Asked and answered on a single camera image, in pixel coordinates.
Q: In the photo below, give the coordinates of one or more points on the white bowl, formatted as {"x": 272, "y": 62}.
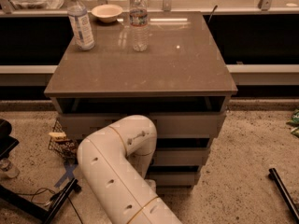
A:
{"x": 107, "y": 13}

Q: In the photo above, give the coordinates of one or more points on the green snack bag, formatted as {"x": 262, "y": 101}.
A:
{"x": 294, "y": 122}

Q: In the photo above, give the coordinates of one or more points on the blue tape cross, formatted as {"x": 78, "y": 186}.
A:
{"x": 69, "y": 168}

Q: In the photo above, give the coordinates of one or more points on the clear water bottle centre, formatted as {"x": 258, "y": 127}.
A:
{"x": 138, "y": 17}

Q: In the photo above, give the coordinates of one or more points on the snack packet in basket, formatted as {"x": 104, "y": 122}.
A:
{"x": 59, "y": 137}

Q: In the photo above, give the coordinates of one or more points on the black stand leg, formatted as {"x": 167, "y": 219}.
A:
{"x": 293, "y": 207}
{"x": 45, "y": 211}

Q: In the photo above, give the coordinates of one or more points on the black stand leg right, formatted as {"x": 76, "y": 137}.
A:
{"x": 293, "y": 207}

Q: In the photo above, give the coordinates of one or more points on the grey top drawer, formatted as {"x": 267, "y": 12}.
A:
{"x": 168, "y": 125}

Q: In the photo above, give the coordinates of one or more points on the grey drawer cabinet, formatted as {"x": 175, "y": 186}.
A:
{"x": 181, "y": 71}

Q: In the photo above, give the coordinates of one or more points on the black stand leg left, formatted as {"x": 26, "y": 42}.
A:
{"x": 45, "y": 211}

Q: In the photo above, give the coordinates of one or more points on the grey bottom drawer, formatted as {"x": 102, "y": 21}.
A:
{"x": 174, "y": 179}

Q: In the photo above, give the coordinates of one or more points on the black wire basket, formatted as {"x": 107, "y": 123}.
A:
{"x": 66, "y": 150}

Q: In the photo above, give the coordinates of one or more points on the labelled water bottle left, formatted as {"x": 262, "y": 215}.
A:
{"x": 80, "y": 23}

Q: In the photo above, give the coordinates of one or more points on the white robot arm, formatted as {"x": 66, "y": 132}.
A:
{"x": 122, "y": 190}

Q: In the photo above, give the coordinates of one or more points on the small bottle on floor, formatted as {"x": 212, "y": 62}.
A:
{"x": 9, "y": 168}

